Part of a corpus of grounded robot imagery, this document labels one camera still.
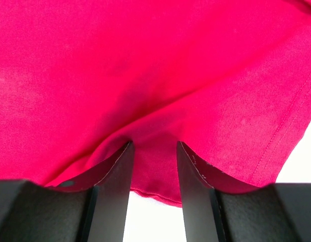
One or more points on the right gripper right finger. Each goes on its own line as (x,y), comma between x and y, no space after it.
(218,207)

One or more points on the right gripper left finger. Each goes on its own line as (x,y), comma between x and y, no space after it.
(89,207)

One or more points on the red t-shirt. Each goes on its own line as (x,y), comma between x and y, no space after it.
(78,79)

